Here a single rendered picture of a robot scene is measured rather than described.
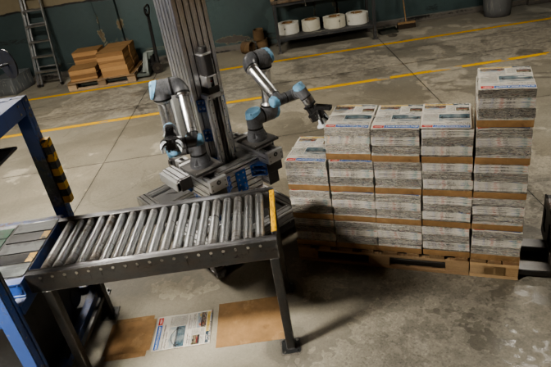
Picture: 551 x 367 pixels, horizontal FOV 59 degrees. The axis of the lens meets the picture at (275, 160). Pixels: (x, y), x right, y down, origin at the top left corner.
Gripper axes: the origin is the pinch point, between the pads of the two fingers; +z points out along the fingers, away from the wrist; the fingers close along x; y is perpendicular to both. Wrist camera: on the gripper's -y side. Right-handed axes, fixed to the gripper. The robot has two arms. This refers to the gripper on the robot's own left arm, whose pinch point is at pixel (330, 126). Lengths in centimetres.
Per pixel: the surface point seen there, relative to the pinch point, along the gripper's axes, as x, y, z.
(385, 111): -8.8, -34.0, 11.3
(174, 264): 117, 64, -6
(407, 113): -4.6, -45.8, 18.0
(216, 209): 74, 56, -8
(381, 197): 18, -10, 53
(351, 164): 18.1, -5.5, 23.6
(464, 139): 17, -72, 41
